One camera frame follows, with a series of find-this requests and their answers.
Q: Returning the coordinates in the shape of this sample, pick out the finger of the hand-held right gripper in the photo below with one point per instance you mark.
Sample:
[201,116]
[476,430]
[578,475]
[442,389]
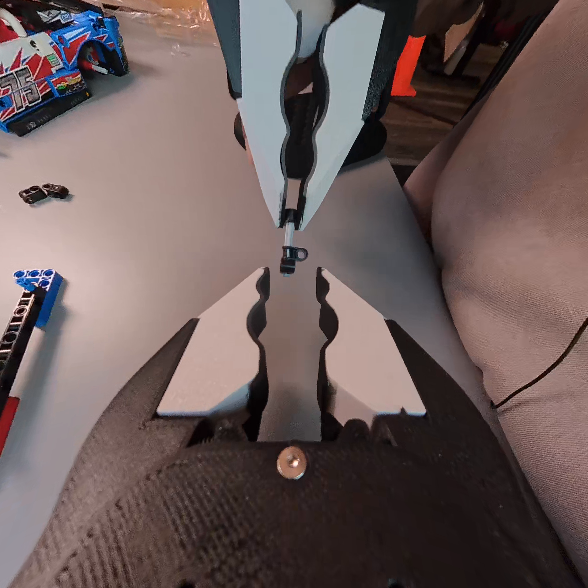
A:
[259,92]
[349,92]

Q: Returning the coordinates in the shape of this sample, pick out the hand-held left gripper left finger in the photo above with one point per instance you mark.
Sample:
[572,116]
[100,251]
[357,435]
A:
[216,363]

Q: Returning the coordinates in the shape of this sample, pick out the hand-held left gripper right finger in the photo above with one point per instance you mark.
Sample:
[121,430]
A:
[367,367]

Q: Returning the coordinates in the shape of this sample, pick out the small black lego axle assembly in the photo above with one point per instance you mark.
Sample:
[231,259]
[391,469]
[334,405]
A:
[294,254]

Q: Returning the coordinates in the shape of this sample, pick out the black lego connector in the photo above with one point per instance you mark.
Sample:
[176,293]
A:
[31,194]
[56,190]

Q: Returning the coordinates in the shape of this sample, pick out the black blue red lego beam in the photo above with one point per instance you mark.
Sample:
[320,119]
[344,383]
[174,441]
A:
[46,298]

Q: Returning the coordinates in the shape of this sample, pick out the blue white red lego car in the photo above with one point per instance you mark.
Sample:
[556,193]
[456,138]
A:
[46,69]

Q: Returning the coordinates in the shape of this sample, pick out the orange traffic cone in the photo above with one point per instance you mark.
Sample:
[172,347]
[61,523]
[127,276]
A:
[406,69]

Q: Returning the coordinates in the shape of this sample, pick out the black tripod stand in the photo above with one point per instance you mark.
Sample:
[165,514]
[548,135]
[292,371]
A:
[505,62]

